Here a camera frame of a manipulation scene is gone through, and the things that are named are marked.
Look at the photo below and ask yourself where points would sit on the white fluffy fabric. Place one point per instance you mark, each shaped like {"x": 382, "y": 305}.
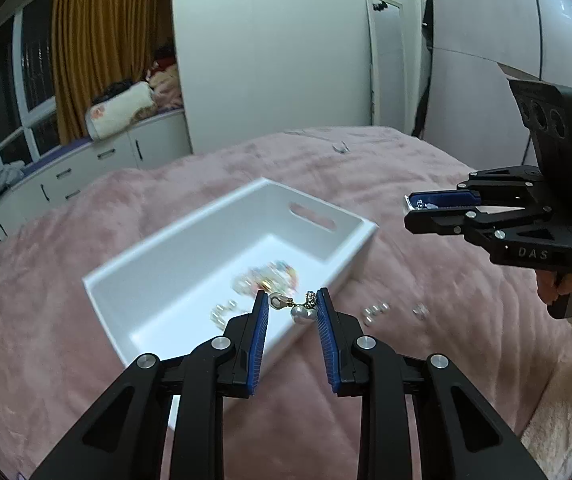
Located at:
{"x": 571, "y": 410}

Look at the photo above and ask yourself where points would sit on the white floral pillow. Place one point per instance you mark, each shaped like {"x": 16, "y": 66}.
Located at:
{"x": 121, "y": 110}

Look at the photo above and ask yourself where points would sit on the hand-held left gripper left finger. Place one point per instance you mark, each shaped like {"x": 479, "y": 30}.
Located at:
{"x": 258, "y": 345}

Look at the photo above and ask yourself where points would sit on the white standing mirror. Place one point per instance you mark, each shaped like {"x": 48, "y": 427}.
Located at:
{"x": 388, "y": 70}

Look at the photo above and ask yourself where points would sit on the pile of pink clothes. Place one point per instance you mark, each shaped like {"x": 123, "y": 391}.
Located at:
{"x": 166, "y": 85}

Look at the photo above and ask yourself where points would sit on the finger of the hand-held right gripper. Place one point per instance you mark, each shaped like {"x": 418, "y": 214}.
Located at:
{"x": 431, "y": 222}
{"x": 451, "y": 199}

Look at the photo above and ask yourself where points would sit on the orange curtain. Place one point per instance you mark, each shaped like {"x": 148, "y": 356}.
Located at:
{"x": 101, "y": 35}

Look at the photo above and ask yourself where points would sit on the pearl row earring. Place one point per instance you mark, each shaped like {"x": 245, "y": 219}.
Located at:
{"x": 376, "y": 312}

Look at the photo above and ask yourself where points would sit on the silver flower earring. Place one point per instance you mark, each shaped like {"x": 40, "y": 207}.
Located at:
{"x": 421, "y": 310}

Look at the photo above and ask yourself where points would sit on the white framed window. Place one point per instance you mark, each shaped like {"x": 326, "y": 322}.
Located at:
{"x": 26, "y": 70}

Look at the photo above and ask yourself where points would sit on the white storage box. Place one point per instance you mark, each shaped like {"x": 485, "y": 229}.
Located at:
{"x": 176, "y": 285}

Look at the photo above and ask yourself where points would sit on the white drawer cabinet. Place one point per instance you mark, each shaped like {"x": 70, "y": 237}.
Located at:
{"x": 116, "y": 155}

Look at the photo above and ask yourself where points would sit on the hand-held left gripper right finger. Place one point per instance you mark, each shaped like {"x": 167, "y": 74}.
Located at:
{"x": 327, "y": 345}

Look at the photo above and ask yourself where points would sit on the pearl cluster earring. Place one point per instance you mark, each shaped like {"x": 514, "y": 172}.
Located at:
{"x": 302, "y": 315}
{"x": 223, "y": 310}

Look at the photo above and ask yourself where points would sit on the dark clothes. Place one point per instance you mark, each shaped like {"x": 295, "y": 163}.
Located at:
{"x": 113, "y": 91}

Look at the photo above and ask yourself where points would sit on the black mirror clip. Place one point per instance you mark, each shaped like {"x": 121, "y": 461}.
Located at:
{"x": 380, "y": 6}

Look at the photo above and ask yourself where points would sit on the grey wardrobe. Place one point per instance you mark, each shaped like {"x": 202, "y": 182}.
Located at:
{"x": 466, "y": 100}

